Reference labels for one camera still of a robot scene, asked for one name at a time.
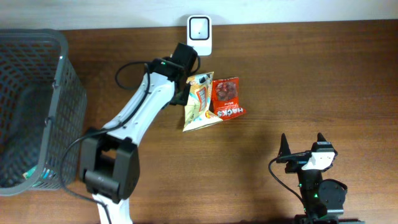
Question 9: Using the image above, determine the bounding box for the beige chips bag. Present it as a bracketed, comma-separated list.
[183, 72, 223, 132]

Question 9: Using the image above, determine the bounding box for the red Hacks snack bag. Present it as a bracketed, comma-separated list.
[211, 77, 246, 121]

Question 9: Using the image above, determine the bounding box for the teal tissue pack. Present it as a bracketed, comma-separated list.
[22, 166, 55, 180]

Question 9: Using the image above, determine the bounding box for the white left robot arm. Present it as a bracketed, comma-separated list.
[79, 54, 197, 223]

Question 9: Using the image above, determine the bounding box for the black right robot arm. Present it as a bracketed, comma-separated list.
[268, 133, 362, 224]

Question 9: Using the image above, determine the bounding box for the grey plastic mesh basket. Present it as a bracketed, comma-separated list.
[1, 29, 87, 196]

